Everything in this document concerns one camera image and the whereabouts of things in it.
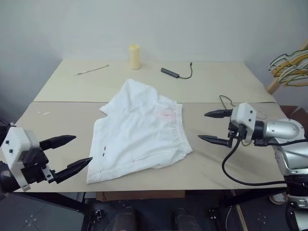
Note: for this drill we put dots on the wooden clothes rack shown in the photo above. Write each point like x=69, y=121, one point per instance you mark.
x=276, y=83

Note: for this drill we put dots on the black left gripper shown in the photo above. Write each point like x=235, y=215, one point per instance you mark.
x=33, y=166

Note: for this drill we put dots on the wooden stick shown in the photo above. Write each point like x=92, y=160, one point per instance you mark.
x=241, y=219

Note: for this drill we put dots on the brown wooden board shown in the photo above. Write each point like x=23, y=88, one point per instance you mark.
x=142, y=195

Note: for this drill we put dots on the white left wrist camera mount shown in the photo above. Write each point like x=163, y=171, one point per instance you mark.
x=16, y=142

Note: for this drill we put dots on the thin pencil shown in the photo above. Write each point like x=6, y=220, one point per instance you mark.
x=92, y=70

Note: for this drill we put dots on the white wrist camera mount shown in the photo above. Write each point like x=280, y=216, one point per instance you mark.
x=16, y=142
x=244, y=115

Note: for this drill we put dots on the white shorts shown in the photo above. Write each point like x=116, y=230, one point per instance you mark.
x=137, y=134

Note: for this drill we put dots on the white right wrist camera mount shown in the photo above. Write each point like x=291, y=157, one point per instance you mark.
x=244, y=115

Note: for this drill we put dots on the cream plastic bottle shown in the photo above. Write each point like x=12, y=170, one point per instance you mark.
x=134, y=57

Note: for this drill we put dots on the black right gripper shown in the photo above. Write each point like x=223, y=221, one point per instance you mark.
x=237, y=132

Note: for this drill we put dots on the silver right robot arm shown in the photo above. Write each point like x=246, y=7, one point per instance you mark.
x=286, y=134

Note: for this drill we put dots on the brown cardboard box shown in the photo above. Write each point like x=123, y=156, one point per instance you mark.
x=297, y=113

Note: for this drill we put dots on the dark rounded shape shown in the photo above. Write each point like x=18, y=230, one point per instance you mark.
x=127, y=220

